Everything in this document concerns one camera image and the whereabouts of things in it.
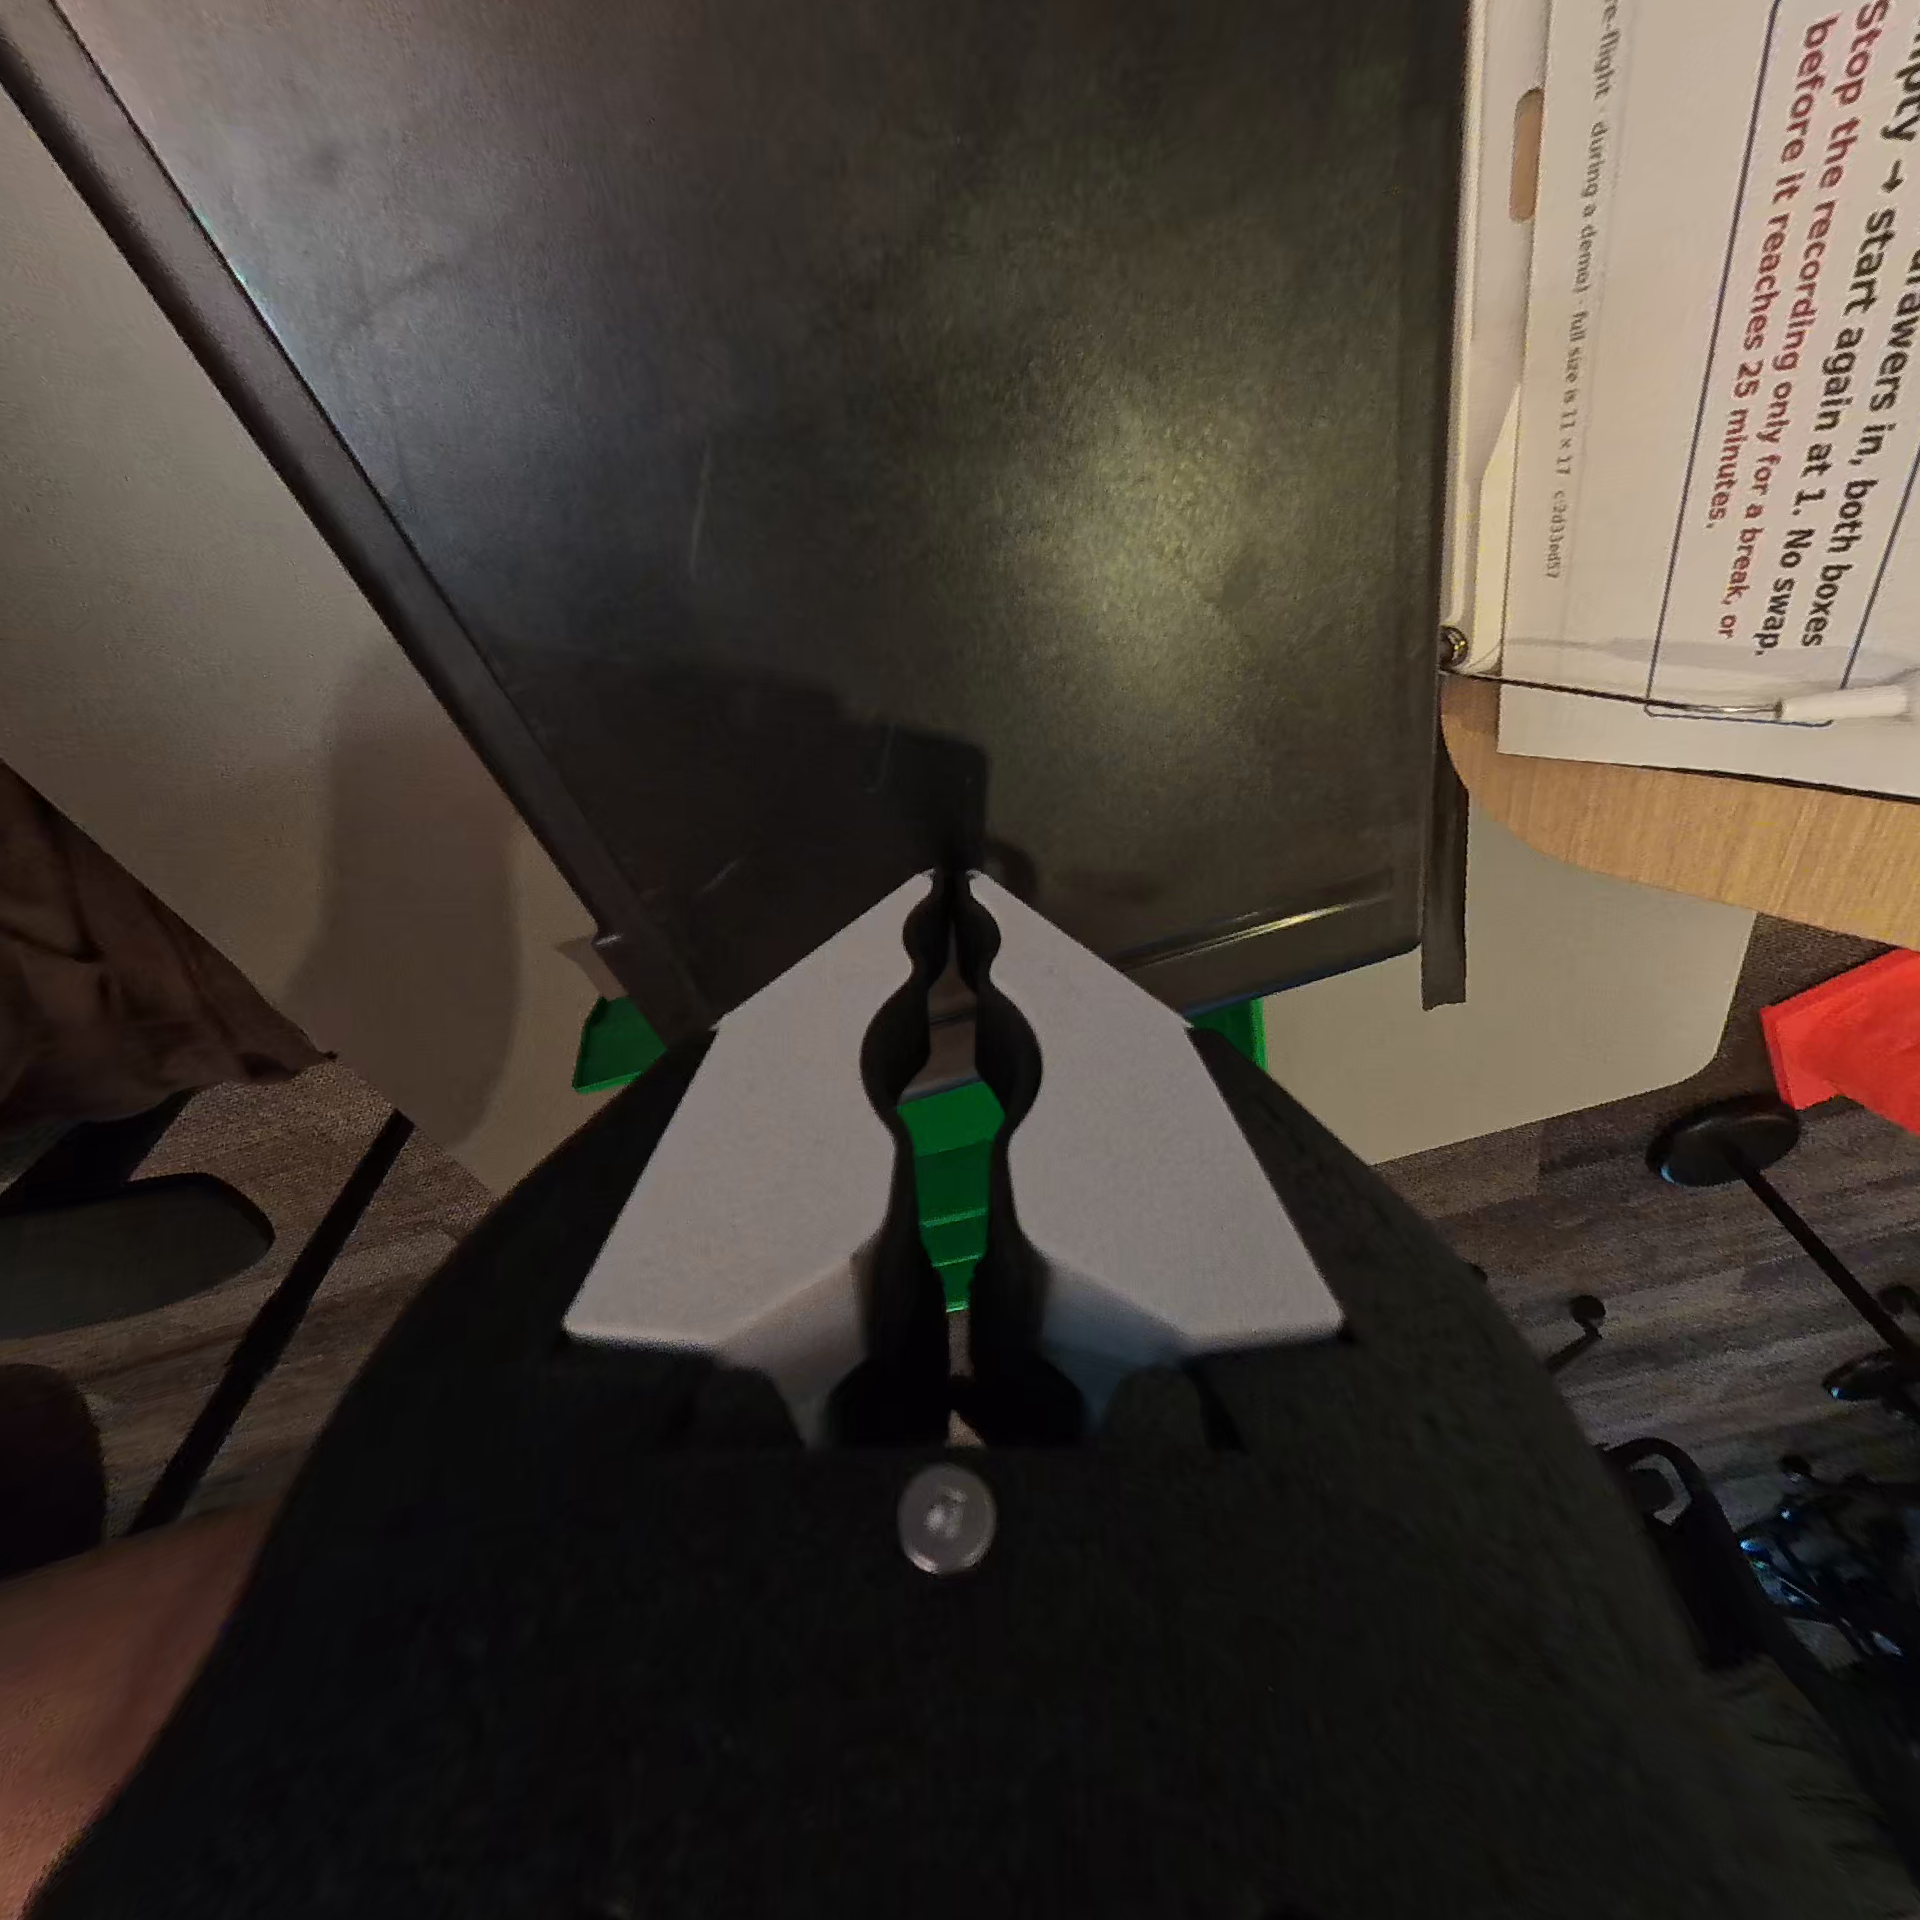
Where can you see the black office chair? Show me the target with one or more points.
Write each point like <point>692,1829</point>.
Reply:
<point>1801,1544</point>

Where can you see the black table leg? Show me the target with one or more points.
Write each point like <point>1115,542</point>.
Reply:
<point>271,1321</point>

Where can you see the white cardboard stand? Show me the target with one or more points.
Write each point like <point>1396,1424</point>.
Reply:
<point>1484,224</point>

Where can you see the green plastic bin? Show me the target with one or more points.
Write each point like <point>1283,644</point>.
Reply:
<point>949,1170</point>

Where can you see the wooden board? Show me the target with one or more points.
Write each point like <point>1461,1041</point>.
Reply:
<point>1650,841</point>

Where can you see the black drawer cabinet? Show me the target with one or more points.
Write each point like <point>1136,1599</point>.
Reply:
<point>901,374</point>

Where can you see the black tape strip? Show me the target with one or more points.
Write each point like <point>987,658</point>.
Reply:
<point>1445,900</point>

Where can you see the orange traffic cone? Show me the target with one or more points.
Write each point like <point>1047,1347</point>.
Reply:
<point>1845,1034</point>

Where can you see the dark rounded seat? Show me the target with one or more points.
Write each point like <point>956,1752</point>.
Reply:
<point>120,1260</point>

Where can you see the person's left forearm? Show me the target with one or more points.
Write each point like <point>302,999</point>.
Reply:
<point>104,1681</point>

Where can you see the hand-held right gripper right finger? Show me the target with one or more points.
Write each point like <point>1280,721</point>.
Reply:
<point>1170,1200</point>

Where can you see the black stanchion pole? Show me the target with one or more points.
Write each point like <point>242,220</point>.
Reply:
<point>1724,1142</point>

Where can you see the printed instruction sheet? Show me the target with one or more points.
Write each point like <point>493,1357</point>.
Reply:
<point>1650,450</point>

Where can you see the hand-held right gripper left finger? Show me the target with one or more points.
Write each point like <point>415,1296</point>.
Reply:
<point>735,1200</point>

